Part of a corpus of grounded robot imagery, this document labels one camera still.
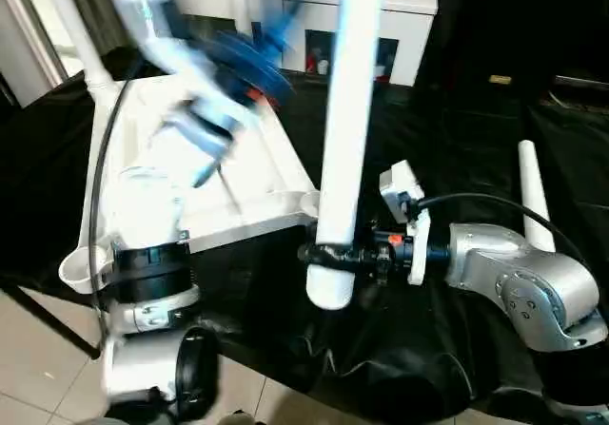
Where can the white plastic table top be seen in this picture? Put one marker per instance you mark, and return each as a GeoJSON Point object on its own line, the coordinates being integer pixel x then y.
{"type": "Point", "coordinates": [266, 159]}

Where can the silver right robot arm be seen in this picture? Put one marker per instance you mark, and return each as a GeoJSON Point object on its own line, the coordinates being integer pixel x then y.
{"type": "Point", "coordinates": [537, 277]}

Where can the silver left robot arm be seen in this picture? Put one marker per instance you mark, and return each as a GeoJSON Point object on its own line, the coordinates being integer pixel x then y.
{"type": "Point", "coordinates": [143, 372]}

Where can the black work surface mat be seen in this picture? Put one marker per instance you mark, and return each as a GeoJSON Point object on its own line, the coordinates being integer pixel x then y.
{"type": "Point", "coordinates": [428, 339]}

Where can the white glass-door cabinet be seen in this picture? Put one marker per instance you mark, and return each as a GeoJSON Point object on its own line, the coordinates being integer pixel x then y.
{"type": "Point", "coordinates": [409, 30]}

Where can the small yellow label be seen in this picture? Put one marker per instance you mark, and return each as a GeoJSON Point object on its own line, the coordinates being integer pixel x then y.
{"type": "Point", "coordinates": [500, 79]}

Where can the black metal bar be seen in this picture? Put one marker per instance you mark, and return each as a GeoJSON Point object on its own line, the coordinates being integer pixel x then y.
{"type": "Point", "coordinates": [583, 81]}

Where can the black metal stand leg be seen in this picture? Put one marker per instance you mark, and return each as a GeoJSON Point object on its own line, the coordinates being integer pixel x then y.
{"type": "Point", "coordinates": [47, 322]}

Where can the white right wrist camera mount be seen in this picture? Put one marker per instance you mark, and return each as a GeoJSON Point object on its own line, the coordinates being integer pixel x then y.
{"type": "Point", "coordinates": [404, 187]}

